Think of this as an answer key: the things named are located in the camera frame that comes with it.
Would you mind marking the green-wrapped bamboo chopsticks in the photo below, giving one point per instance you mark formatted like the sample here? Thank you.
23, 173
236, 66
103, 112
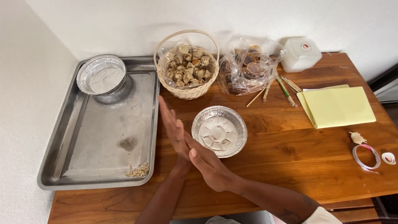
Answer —
285, 90

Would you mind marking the bare bamboo stick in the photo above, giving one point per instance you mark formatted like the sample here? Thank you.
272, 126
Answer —
255, 98

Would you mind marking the person's left fingers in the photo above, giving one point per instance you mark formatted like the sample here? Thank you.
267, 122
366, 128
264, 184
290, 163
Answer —
169, 124

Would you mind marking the clear plastic bag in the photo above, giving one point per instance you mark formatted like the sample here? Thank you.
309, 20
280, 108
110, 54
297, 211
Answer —
236, 81

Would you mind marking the large steel baking tray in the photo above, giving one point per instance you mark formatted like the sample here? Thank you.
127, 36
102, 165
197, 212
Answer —
102, 146

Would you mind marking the single foil pie pan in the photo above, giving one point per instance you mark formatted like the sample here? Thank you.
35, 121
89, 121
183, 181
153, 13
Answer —
219, 132

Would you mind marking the heap of beige crumbs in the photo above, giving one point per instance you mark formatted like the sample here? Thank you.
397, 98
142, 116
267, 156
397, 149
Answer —
138, 171

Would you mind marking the pile of fried dumplings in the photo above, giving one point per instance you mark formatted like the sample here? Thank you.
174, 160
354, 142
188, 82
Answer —
188, 67

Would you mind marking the person's right hand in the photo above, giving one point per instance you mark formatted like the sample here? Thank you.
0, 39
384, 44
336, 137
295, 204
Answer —
214, 171

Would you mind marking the clear plastic basket liner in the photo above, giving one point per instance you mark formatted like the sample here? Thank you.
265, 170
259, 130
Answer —
166, 57

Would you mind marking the wooden slatted bench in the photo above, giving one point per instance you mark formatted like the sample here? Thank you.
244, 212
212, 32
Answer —
351, 211

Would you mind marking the person's white shirt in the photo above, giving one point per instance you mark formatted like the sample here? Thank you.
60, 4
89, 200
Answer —
320, 217

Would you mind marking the person's left hand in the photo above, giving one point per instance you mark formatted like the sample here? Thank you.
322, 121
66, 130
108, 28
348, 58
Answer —
175, 137

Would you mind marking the white plastic lidded container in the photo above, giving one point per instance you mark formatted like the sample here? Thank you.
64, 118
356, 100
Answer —
300, 56

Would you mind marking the clear-wrapped bamboo chopsticks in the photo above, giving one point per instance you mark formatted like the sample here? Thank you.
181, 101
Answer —
292, 84

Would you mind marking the round white sticker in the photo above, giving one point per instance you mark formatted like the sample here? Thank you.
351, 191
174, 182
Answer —
388, 158

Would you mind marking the stack of foil pie pans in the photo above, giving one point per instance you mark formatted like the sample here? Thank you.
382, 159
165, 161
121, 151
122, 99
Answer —
101, 76

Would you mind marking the folded yellow paper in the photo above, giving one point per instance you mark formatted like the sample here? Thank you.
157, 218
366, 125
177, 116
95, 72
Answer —
339, 107

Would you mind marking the crumpled beige scrap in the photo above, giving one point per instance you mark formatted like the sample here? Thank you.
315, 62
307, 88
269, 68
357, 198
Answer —
357, 137

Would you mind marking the short wrapped bamboo chopsticks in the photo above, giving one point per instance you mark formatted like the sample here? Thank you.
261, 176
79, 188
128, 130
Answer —
266, 91

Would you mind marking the group of small sauce cups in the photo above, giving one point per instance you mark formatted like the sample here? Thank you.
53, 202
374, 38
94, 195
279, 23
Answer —
248, 67

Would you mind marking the white paper sheet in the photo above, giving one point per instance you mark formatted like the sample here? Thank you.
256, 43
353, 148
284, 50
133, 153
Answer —
311, 89

